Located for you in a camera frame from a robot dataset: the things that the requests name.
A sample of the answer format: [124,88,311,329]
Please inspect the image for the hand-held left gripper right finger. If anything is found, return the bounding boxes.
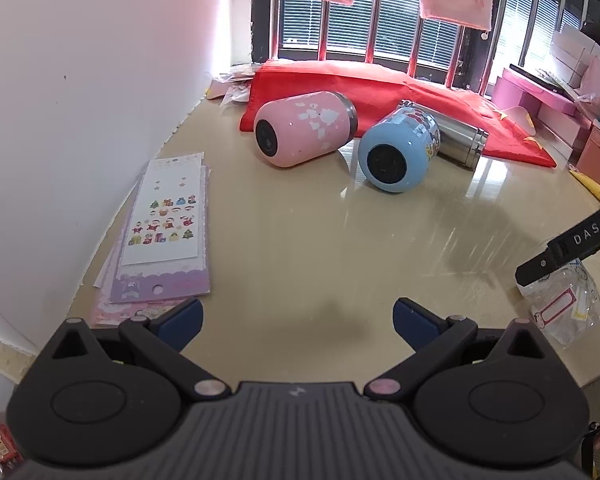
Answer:
[364,297,563,403]

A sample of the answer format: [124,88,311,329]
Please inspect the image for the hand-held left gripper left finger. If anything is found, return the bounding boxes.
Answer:
[41,297,233,403]

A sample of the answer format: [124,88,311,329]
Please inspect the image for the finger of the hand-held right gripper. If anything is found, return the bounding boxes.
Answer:
[515,204,600,287]

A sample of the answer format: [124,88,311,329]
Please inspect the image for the blue cartoon print cup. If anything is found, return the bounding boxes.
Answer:
[357,105,441,194]

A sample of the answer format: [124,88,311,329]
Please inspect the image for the pink cup with white flecks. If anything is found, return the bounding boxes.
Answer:
[253,91,358,168]

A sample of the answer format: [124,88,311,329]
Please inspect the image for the stainless steel cup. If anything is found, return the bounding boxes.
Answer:
[397,99,489,170]

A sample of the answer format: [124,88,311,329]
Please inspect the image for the purple sticker card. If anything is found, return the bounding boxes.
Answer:
[108,152,214,305]

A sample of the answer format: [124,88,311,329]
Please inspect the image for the pink sticker packet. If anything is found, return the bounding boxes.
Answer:
[90,299,191,329]

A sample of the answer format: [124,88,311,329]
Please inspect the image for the clear plastic bag of labels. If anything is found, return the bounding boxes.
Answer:
[517,257,600,346]

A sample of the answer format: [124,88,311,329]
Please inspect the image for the white cartoon sticker sheet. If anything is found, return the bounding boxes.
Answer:
[120,162,206,267]

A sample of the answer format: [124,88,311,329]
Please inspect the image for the pink rectangular box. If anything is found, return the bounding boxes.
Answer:
[534,87,595,153]

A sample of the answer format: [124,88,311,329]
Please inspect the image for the black flat tablet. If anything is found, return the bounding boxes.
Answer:
[509,63,577,102]

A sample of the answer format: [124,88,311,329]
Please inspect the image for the beige patterned strip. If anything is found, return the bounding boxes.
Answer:
[0,337,37,386]

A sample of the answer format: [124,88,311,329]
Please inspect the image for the white cardboard box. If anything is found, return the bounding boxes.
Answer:
[550,25,600,92]

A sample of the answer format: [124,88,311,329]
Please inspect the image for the red cloth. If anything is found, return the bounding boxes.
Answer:
[239,60,556,169]

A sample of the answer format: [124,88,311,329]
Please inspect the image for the clear plastic packets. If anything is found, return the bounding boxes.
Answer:
[205,63,262,107]

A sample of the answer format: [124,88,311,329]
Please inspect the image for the metal window railing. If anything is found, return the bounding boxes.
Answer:
[275,0,600,96]

